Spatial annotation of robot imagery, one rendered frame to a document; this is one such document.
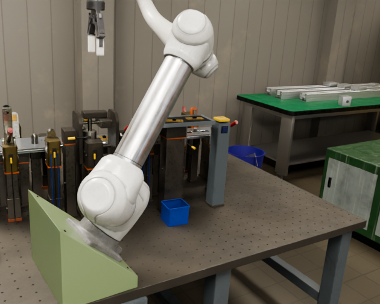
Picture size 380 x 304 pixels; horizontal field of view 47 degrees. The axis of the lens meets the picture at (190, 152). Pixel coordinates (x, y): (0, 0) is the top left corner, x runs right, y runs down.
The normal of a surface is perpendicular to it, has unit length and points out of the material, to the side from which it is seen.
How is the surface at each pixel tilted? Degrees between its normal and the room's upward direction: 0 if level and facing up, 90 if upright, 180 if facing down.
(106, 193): 67
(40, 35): 90
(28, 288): 0
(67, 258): 90
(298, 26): 90
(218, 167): 90
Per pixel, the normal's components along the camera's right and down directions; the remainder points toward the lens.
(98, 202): -0.10, -0.14
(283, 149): -0.85, 0.11
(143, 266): 0.06, -0.95
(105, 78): 0.52, 0.29
